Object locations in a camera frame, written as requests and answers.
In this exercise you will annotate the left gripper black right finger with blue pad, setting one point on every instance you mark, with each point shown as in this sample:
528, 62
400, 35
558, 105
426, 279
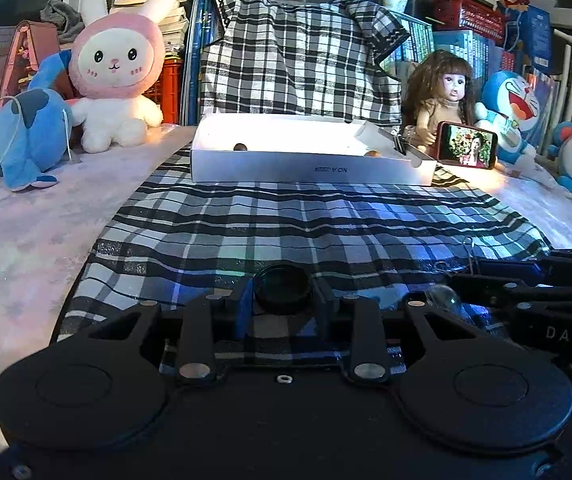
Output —
351, 326

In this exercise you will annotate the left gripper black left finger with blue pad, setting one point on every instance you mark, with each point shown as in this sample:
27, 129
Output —
206, 315

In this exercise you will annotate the black round cap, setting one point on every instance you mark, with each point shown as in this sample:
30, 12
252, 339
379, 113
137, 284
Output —
283, 289

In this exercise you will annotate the black white plaid cloth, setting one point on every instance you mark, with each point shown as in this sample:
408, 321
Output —
173, 239

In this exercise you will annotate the white cardboard box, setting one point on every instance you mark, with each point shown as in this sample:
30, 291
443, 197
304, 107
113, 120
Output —
303, 149

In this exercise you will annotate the red smartphone playing video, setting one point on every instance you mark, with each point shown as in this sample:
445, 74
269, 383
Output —
466, 146

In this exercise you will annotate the blue Doraemon plush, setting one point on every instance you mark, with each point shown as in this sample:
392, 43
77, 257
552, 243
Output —
508, 106

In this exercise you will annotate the red crate behind bunny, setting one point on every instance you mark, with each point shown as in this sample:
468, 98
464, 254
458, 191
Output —
165, 91

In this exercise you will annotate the brown haired doll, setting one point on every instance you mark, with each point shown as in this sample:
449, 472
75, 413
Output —
439, 90

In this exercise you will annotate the blue spotted plush toy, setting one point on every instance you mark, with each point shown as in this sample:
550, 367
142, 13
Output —
35, 128

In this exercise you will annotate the plaid cloth over backrest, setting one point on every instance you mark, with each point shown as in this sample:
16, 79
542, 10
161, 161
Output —
318, 59

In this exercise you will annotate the blue gift box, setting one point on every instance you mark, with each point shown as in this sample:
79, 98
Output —
527, 27

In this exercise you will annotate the pink white bunny plush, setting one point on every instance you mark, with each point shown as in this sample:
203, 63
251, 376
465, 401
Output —
114, 61

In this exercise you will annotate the red plastic basket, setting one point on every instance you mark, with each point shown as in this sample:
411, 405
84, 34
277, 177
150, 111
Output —
469, 15

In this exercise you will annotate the pink handbag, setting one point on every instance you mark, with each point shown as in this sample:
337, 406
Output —
32, 43

